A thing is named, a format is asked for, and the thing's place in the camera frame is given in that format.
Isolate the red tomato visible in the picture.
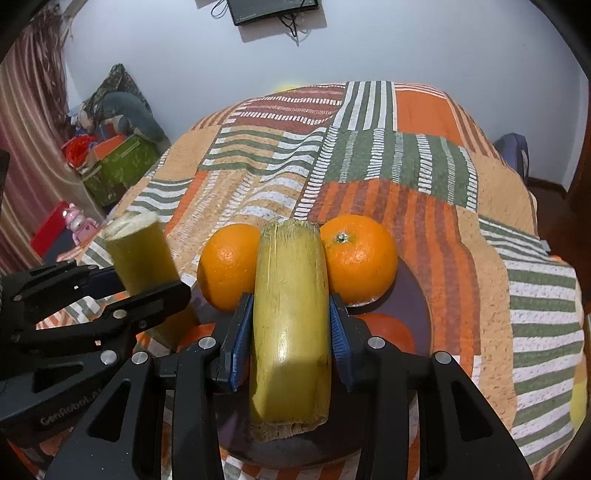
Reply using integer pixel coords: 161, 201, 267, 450
358, 313, 417, 354
176, 323, 215, 353

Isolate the striped patchwork bed blanket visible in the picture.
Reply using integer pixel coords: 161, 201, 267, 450
8, 80, 587, 480

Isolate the striped red curtain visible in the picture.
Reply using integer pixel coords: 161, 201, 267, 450
1, 2, 103, 274

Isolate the pink toy figure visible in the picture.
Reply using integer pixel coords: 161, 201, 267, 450
62, 203, 99, 246

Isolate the orange on plate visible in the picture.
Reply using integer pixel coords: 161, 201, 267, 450
197, 224, 260, 312
320, 215, 399, 307

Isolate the orange on plate left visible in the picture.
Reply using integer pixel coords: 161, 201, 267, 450
197, 224, 260, 312

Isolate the green storage box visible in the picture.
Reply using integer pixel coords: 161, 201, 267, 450
80, 135, 159, 207

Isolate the red box on floor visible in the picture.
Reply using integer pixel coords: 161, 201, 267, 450
30, 201, 74, 264

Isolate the red tomato right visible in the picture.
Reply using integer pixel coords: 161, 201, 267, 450
358, 313, 417, 354

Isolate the black wall device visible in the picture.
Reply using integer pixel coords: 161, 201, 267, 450
211, 0, 322, 45

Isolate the dark blue bag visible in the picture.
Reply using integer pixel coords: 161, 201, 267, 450
494, 133, 529, 184

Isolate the dark purple round plate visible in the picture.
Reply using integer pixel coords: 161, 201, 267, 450
213, 265, 431, 469

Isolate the red tomato left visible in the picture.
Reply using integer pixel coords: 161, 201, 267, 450
176, 323, 215, 353

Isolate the yellow sugarcane piece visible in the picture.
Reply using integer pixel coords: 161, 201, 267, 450
102, 212, 197, 350
249, 219, 332, 442

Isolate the orange on plate right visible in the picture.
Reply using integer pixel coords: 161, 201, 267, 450
320, 215, 399, 307

